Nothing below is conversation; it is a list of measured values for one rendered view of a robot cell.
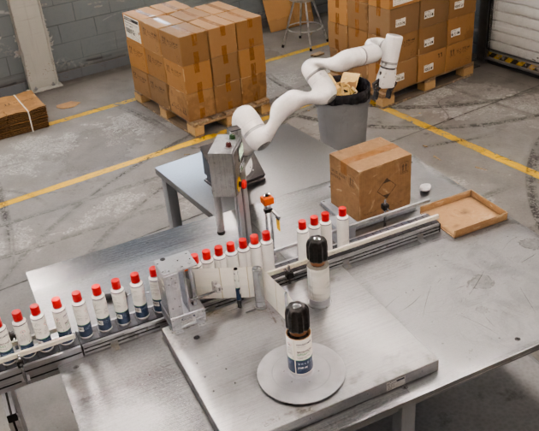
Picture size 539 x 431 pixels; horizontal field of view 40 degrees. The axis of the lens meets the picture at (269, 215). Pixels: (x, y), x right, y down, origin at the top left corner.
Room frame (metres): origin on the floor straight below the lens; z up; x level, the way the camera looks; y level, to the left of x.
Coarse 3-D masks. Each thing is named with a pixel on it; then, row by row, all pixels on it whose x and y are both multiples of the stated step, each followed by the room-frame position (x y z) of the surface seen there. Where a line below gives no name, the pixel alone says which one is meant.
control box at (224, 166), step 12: (216, 144) 2.56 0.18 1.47; (216, 156) 2.48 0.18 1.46; (228, 156) 2.47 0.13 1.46; (216, 168) 2.49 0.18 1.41; (228, 168) 2.48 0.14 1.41; (216, 180) 2.49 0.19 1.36; (228, 180) 2.48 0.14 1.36; (240, 180) 2.54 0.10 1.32; (216, 192) 2.49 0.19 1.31; (228, 192) 2.48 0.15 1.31
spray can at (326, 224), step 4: (324, 212) 2.64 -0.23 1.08; (328, 212) 2.64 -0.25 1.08; (324, 216) 2.62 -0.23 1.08; (328, 216) 2.62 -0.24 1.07; (324, 220) 2.62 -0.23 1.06; (328, 220) 2.62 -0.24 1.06; (320, 224) 2.62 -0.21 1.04; (324, 224) 2.61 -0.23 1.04; (328, 224) 2.61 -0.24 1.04; (324, 228) 2.61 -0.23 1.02; (328, 228) 2.61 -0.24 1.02; (324, 232) 2.61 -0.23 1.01; (328, 232) 2.61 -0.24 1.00; (324, 236) 2.61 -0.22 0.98; (328, 236) 2.61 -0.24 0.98; (328, 240) 2.61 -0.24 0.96; (328, 244) 2.61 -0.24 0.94; (328, 248) 2.61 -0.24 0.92; (332, 248) 2.63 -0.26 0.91
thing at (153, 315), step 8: (424, 216) 2.87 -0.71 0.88; (400, 224) 2.82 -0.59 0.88; (424, 224) 2.80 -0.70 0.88; (376, 232) 2.77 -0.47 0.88; (400, 232) 2.75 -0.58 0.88; (408, 232) 2.75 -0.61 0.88; (352, 240) 2.72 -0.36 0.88; (376, 240) 2.70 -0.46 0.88; (384, 240) 2.70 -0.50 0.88; (352, 248) 2.66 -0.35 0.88; (360, 248) 2.65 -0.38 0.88; (336, 256) 2.61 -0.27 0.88; (280, 264) 2.58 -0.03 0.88; (152, 312) 2.32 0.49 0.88; (112, 320) 2.30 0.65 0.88; (136, 320) 2.29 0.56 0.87; (144, 320) 2.28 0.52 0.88; (152, 320) 2.28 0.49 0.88; (96, 328) 2.26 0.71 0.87; (112, 328) 2.24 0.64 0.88; (120, 328) 2.24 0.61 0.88; (96, 336) 2.21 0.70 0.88; (104, 336) 2.20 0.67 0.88; (80, 344) 2.17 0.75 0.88
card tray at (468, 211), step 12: (468, 192) 3.09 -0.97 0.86; (432, 204) 3.00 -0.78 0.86; (444, 204) 3.03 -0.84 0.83; (456, 204) 3.02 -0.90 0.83; (468, 204) 3.01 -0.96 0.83; (480, 204) 3.00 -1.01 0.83; (492, 204) 2.95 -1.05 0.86; (444, 216) 2.92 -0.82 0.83; (456, 216) 2.92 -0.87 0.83; (468, 216) 2.91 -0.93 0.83; (480, 216) 2.90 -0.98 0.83; (492, 216) 2.89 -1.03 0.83; (504, 216) 2.85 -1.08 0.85; (444, 228) 2.82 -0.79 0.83; (456, 228) 2.81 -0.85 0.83; (468, 228) 2.77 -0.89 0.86; (480, 228) 2.80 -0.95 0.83
